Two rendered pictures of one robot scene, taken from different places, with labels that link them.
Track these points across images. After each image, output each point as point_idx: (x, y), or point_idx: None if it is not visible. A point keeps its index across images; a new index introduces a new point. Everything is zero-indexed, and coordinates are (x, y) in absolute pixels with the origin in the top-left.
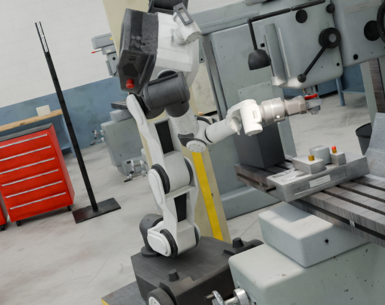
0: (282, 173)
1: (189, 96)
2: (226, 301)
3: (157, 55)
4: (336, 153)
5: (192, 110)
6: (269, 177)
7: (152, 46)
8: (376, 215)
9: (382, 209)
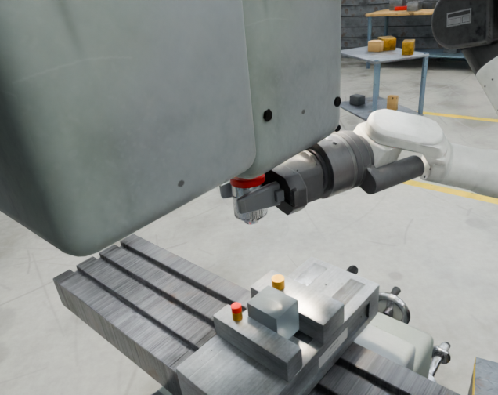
0: (349, 297)
1: (447, 40)
2: (384, 312)
3: None
4: (230, 313)
5: None
6: (369, 281)
7: None
8: (160, 256)
9: (153, 269)
